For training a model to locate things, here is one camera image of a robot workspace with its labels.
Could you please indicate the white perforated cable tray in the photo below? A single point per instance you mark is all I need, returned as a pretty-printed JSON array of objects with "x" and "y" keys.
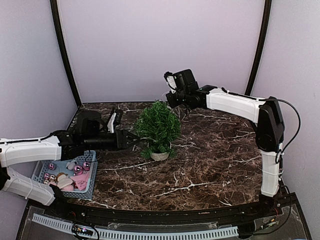
[{"x": 83, "y": 232}]

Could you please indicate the light blue plastic basket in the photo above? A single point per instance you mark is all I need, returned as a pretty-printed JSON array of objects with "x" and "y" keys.
[{"x": 89, "y": 156}]

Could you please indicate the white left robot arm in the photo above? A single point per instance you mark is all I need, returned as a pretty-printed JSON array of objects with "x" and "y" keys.
[{"x": 17, "y": 151}]

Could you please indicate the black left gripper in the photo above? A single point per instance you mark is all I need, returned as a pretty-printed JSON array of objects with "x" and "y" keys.
[{"x": 121, "y": 136}]

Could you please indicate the pink bauble ornaments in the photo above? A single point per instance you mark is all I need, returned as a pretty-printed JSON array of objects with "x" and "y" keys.
[{"x": 71, "y": 176}]

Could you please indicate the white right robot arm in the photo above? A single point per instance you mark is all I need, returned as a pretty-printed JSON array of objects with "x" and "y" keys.
[{"x": 264, "y": 114}]

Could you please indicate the small green christmas tree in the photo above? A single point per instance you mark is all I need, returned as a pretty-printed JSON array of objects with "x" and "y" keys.
[{"x": 159, "y": 127}]

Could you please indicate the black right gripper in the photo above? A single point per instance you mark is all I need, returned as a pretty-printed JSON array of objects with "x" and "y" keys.
[{"x": 172, "y": 103}]

